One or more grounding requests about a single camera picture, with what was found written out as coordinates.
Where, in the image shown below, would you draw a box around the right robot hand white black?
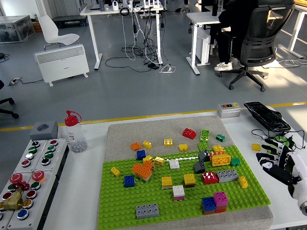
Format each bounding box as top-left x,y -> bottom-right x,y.
256,138 -> 307,204

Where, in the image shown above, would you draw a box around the green studded baseplate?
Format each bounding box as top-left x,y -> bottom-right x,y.
97,145 -> 272,230

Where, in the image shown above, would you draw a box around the black wrapped keyboard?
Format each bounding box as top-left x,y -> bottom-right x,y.
244,101 -> 292,132

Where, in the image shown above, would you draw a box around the grey two-by-four brick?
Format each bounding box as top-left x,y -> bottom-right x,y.
135,203 -> 160,220
216,169 -> 239,184

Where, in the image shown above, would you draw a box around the yellow two-by-four brick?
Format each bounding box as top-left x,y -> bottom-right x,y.
211,154 -> 232,167

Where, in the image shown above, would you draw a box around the red sloped brick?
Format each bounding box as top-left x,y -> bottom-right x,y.
201,171 -> 220,185
182,127 -> 197,140

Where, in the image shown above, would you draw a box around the dark grey sloped brick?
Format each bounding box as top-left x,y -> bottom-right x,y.
193,160 -> 206,174
198,149 -> 211,162

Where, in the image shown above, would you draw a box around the yellow on white brick stack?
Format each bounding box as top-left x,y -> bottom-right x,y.
161,176 -> 173,190

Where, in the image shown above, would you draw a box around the white standing desk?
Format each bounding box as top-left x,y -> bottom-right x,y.
278,3 -> 307,59
80,3 -> 165,71
186,11 -> 225,76

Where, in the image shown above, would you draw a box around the black mesh office chair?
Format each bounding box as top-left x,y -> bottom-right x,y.
217,0 -> 295,92

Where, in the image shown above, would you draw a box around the seated person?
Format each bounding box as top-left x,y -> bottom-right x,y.
214,0 -> 260,72

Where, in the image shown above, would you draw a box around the grey-brown mat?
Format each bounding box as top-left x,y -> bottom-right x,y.
95,115 -> 274,230

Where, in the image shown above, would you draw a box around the white computer tower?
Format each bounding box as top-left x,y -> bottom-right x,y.
196,26 -> 212,67

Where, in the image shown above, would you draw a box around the orange layered brick stack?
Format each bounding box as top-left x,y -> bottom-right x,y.
131,160 -> 154,183

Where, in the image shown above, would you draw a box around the clear bottle red cap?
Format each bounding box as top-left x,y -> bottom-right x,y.
64,110 -> 88,153

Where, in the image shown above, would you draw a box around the grey four-button control box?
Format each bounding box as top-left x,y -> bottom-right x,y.
13,139 -> 48,173
32,138 -> 70,173

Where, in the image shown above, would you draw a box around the grey block round hole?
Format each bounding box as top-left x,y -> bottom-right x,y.
29,120 -> 59,142

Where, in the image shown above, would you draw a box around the white panel heater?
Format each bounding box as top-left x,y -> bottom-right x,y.
33,43 -> 90,87

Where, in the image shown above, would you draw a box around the grey emergency-stop button box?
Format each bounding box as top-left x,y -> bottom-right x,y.
0,171 -> 33,230
6,170 -> 59,230

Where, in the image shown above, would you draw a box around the white plastic chair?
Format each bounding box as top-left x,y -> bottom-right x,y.
37,14 -> 81,51

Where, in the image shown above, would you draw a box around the black wheeled dolly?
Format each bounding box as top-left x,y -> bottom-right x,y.
52,14 -> 87,29

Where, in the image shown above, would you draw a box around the brass valve red handwheel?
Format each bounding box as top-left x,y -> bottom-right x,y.
2,181 -> 31,211

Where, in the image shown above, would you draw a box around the black swivel chair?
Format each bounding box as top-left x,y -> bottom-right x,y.
0,79 -> 19,119

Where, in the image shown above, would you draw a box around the grey floor socket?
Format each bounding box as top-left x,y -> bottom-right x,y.
8,76 -> 23,86

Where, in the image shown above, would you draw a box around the clear storage crate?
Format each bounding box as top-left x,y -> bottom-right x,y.
0,15 -> 36,44

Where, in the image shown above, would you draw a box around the black plug with cord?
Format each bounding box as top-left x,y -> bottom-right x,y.
251,128 -> 306,150

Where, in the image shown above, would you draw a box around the grey switch box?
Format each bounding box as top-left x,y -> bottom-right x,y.
217,103 -> 242,119

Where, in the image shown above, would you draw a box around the tangled desk cables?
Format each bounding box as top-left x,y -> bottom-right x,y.
105,7 -> 177,74

